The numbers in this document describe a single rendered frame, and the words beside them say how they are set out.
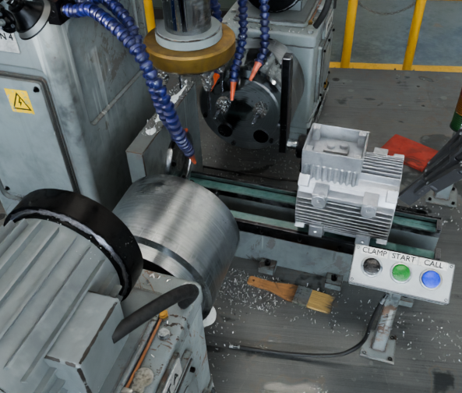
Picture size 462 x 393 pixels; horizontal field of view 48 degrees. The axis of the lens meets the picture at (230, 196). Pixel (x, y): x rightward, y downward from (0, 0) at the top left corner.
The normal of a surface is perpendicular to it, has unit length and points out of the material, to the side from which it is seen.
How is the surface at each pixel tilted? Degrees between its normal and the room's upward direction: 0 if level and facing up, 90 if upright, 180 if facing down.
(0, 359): 41
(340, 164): 90
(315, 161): 90
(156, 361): 0
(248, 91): 90
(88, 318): 0
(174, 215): 17
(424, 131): 0
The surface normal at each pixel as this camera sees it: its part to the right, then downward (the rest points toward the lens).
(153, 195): -0.13, -0.76
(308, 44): -0.31, 0.65
